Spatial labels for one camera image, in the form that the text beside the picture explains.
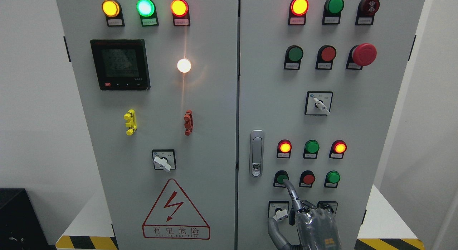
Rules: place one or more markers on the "lower red push button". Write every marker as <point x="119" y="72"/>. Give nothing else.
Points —
<point x="307" y="179"/>

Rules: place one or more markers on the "lower left red indicator light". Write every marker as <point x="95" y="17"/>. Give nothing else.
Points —
<point x="284" y="149"/>

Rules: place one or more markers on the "red indicator light top right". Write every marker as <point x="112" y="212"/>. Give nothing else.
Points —
<point x="297" y="12"/>

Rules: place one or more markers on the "lower right red indicator light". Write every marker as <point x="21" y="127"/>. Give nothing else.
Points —
<point x="338" y="149"/>

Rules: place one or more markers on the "green indicator light top left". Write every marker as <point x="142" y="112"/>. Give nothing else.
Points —
<point x="147" y="12"/>

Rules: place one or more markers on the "grey left cabinet door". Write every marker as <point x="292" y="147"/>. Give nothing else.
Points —
<point x="205" y="160"/>

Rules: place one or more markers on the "red indicator light top left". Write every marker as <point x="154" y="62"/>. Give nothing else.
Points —
<point x="180" y="12"/>

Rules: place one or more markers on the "red emergency stop mushroom button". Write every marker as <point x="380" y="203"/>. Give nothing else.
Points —
<point x="360" y="56"/>

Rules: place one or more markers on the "grey right cabinet door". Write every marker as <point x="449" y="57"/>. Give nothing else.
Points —
<point x="273" y="99"/>

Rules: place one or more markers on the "black key selector switch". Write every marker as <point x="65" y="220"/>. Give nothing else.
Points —
<point x="328" y="205"/>

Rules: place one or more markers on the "lower right green push button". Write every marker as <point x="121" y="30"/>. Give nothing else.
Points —
<point x="332" y="179"/>

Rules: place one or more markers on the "dark red buzzer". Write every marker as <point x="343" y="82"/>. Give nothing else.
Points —
<point x="366" y="12"/>

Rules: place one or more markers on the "green start push button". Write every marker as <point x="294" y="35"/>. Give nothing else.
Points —
<point x="279" y="178"/>

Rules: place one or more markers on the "green indicator light top right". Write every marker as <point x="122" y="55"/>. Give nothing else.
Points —
<point x="332" y="12"/>

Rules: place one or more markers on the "black digital power meter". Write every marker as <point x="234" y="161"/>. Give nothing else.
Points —
<point x="121" y="64"/>

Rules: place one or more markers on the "white indicator light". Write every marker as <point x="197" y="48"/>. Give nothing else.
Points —
<point x="184" y="65"/>

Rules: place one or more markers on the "silver door lock handle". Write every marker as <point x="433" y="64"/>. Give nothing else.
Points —
<point x="256" y="152"/>

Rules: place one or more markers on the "red push button upper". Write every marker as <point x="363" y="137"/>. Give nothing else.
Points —
<point x="325" y="57"/>

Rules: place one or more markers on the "red test terminal block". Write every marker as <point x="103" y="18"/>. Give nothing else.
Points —
<point x="188" y="125"/>

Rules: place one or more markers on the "grey cabinet door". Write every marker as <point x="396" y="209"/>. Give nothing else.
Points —
<point x="273" y="99"/>
<point x="205" y="160"/>

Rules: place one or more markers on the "yellow test terminal block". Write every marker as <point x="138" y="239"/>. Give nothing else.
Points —
<point x="130" y="119"/>

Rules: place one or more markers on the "upper right rotary switch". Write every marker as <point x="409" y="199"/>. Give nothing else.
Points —
<point x="318" y="103"/>

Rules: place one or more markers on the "lower green indicator light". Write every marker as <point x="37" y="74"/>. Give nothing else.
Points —
<point x="311" y="149"/>

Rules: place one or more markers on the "red indicator light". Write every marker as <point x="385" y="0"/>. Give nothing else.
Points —
<point x="338" y="149"/>
<point x="180" y="12"/>
<point x="297" y="12"/>
<point x="284" y="149"/>

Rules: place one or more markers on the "green push button upper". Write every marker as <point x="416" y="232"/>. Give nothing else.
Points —
<point x="293" y="56"/>

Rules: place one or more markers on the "black box at left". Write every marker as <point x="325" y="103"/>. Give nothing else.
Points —
<point x="19" y="226"/>

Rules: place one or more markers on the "left door rotary switch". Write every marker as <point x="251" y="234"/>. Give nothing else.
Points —
<point x="164" y="159"/>

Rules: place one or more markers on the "green indicator light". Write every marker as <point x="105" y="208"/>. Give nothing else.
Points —
<point x="147" y="12"/>
<point x="311" y="149"/>
<point x="332" y="12"/>

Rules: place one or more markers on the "red push button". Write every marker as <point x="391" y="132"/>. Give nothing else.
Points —
<point x="325" y="57"/>
<point x="307" y="179"/>

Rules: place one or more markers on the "yellow indicator light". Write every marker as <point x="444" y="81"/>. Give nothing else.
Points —
<point x="113" y="13"/>

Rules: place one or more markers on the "lower white rotary switch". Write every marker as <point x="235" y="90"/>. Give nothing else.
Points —
<point x="278" y="210"/>

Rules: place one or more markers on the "white platform with hazard stripes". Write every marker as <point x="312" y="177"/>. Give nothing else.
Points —
<point x="382" y="228"/>

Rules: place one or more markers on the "red electric hazard warning sticker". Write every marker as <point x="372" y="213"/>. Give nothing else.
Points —
<point x="174" y="216"/>

